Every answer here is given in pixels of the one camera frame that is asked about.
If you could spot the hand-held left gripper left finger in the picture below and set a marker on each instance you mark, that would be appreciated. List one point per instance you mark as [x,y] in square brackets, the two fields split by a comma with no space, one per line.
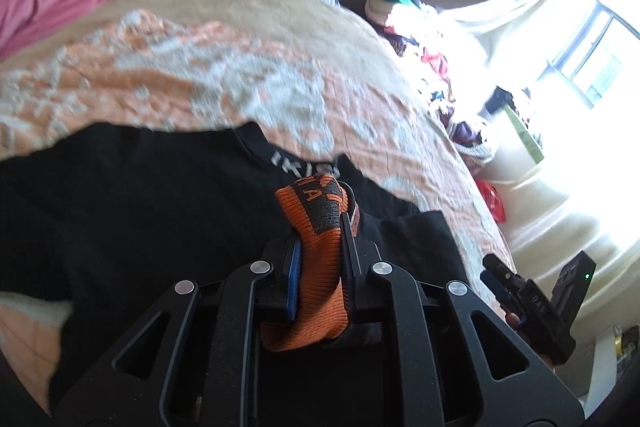
[294,279]

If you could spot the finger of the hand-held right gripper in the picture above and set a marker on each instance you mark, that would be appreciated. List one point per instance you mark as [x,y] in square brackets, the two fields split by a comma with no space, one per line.
[492,289]
[497,267]

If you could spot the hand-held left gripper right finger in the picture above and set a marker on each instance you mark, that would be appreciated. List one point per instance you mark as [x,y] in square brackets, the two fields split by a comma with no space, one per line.
[350,259]

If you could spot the orange and grey sock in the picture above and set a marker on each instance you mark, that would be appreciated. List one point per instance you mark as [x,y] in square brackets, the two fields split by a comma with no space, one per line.
[320,257]

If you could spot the black shirt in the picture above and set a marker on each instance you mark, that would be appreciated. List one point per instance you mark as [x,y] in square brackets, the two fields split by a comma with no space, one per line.
[150,207]

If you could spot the pile of colourful clothes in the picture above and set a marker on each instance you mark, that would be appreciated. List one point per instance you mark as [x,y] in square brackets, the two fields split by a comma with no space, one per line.
[440,72]

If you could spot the red plastic bag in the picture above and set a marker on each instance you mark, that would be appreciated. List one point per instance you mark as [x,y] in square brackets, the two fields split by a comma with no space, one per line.
[492,202]

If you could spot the white curtain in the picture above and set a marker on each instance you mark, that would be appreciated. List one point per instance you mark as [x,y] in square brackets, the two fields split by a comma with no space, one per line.
[560,187]

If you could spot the orange and white fleece blanket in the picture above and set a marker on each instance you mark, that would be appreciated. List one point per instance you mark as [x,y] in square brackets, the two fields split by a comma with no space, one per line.
[225,72]

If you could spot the window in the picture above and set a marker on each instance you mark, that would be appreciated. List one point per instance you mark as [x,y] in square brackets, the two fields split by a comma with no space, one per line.
[592,57]

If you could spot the green and white soft toy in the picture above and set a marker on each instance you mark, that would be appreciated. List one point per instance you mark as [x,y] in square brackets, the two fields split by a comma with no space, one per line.
[390,2]

